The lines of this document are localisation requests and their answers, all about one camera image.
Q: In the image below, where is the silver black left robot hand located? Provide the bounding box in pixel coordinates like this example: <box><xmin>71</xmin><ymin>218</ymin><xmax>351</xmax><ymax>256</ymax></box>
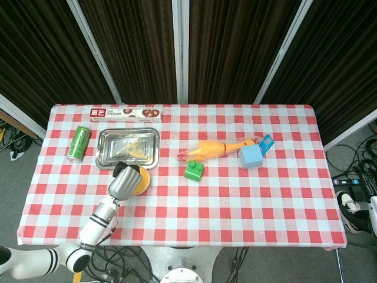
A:
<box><xmin>108</xmin><ymin>161</ymin><xmax>141</xmax><ymax>202</ymax></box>

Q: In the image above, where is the grey round robot base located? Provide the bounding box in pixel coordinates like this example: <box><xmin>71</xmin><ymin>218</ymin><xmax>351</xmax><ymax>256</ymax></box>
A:
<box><xmin>141</xmin><ymin>246</ymin><xmax>222</xmax><ymax>283</ymax></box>

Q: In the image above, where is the beige bowl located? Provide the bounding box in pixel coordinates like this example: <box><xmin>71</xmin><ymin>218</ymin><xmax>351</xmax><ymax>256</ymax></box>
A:
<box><xmin>129</xmin><ymin>165</ymin><xmax>151</xmax><ymax>196</ymax></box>

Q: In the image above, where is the stainless steel tray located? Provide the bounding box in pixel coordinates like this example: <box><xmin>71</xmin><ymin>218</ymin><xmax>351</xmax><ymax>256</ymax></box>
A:
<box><xmin>95</xmin><ymin>127</ymin><xmax>161</xmax><ymax>170</ymax></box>

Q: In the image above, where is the green energy drink can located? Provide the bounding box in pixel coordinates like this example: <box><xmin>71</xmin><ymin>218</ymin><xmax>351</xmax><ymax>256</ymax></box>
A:
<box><xmin>66</xmin><ymin>126</ymin><xmax>92</xmax><ymax>163</ymax></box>

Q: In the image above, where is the long white paper box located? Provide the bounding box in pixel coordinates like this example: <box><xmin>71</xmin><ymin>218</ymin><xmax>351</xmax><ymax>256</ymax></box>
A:
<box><xmin>90</xmin><ymin>107</ymin><xmax>163</xmax><ymax>123</ymax></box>

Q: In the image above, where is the green toy building brick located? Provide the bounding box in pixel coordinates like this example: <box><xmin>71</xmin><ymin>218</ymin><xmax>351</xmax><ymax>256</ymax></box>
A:
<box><xmin>184</xmin><ymin>160</ymin><xmax>205</xmax><ymax>180</ymax></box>

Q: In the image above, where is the red white checked tablecloth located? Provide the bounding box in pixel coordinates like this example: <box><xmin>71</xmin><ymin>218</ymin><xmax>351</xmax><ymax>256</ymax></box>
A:
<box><xmin>16</xmin><ymin>103</ymin><xmax>348</xmax><ymax>252</ymax></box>

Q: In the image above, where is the yellow rubber chicken toy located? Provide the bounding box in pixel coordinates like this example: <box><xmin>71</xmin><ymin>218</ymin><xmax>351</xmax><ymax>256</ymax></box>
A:
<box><xmin>176</xmin><ymin>137</ymin><xmax>260</xmax><ymax>162</ymax></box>

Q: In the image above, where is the light blue foam cube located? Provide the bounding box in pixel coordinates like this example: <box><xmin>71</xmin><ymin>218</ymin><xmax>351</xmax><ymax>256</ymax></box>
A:
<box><xmin>237</xmin><ymin>144</ymin><xmax>264</xmax><ymax>169</ymax></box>

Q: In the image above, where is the dark brown curtain panel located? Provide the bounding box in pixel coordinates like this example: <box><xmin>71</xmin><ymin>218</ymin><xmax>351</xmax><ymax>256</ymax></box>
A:
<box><xmin>187</xmin><ymin>0</ymin><xmax>303</xmax><ymax>104</ymax></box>
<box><xmin>0</xmin><ymin>0</ymin><xmax>117</xmax><ymax>130</ymax></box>
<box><xmin>79</xmin><ymin>0</ymin><xmax>179</xmax><ymax>104</ymax></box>
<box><xmin>260</xmin><ymin>0</ymin><xmax>377</xmax><ymax>143</ymax></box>

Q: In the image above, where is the small blue packet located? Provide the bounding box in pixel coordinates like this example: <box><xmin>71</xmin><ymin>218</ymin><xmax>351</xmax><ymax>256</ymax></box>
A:
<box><xmin>258</xmin><ymin>134</ymin><xmax>275</xmax><ymax>156</ymax></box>

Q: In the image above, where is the black white sneaker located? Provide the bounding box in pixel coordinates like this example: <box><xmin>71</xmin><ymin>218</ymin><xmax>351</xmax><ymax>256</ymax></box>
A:
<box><xmin>335</xmin><ymin>190</ymin><xmax>363</xmax><ymax>235</ymax></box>

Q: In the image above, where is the metal table leg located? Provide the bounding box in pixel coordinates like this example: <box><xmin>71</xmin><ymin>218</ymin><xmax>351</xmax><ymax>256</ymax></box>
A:
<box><xmin>335</xmin><ymin>249</ymin><xmax>345</xmax><ymax>283</ymax></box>

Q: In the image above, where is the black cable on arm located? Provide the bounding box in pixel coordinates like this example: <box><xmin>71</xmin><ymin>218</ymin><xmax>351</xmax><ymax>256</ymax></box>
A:
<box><xmin>95</xmin><ymin>203</ymin><xmax>119</xmax><ymax>247</ymax></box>

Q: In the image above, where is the black floor cable bundle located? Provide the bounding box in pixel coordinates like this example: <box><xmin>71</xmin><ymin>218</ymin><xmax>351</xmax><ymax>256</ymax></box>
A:
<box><xmin>0</xmin><ymin>119</ymin><xmax>41</xmax><ymax>160</ymax></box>
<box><xmin>326</xmin><ymin>117</ymin><xmax>377</xmax><ymax>185</ymax></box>
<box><xmin>84</xmin><ymin>246</ymin><xmax>156</xmax><ymax>283</ymax></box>

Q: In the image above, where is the white frame post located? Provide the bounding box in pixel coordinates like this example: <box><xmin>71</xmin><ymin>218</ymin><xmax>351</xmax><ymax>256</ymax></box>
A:
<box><xmin>322</xmin><ymin>108</ymin><xmax>377</xmax><ymax>152</ymax></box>
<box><xmin>67</xmin><ymin>0</ymin><xmax>123</xmax><ymax>104</ymax></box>
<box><xmin>0</xmin><ymin>93</ymin><xmax>47</xmax><ymax>139</ymax></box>
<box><xmin>172</xmin><ymin>0</ymin><xmax>189</xmax><ymax>104</ymax></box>
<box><xmin>253</xmin><ymin>0</ymin><xmax>313</xmax><ymax>104</ymax></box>

